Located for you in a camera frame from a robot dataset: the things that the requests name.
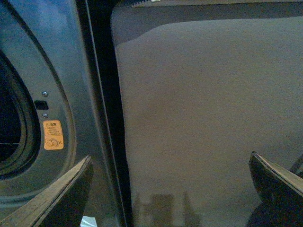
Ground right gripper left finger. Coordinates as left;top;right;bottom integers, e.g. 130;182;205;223
0;156;94;227

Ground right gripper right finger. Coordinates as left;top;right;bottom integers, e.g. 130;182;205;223
248;152;303;227

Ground grey front-load washing machine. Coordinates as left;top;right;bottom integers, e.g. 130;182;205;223
0;0;130;227

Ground orange warning sticker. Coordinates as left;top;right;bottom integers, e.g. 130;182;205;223
43;120;64;150

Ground black rubber door gasket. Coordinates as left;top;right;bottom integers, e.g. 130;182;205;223
0;53;41;180

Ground lower latch screw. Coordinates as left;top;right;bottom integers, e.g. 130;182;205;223
42;113;49;119

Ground latch screw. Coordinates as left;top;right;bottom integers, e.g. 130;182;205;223
42;113;49;119
42;91;48;97

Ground black door latch slot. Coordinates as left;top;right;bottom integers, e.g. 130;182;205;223
34;100;49;110

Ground upper latch screw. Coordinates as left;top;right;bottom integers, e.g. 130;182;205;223
42;91;48;97

